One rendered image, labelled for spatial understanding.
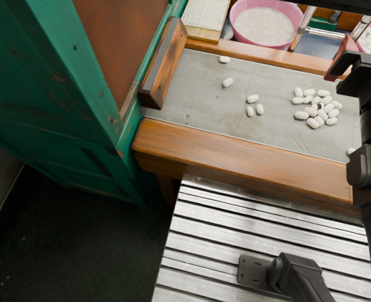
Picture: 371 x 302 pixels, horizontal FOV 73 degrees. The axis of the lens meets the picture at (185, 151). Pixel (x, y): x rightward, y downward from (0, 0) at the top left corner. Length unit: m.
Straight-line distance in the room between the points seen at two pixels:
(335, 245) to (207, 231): 0.35
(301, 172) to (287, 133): 0.13
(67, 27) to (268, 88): 0.63
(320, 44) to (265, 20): 0.24
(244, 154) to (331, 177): 0.23
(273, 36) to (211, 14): 0.24
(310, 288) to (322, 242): 0.28
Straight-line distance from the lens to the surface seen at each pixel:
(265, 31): 1.06
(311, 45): 1.15
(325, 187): 0.74
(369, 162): 0.39
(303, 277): 0.57
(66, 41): 0.40
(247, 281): 0.72
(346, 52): 0.46
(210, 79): 0.85
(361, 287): 0.84
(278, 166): 0.71
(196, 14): 1.01
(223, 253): 0.72
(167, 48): 0.76
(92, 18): 0.48
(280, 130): 0.79
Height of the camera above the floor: 1.38
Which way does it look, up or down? 66 degrees down
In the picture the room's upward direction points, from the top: straight up
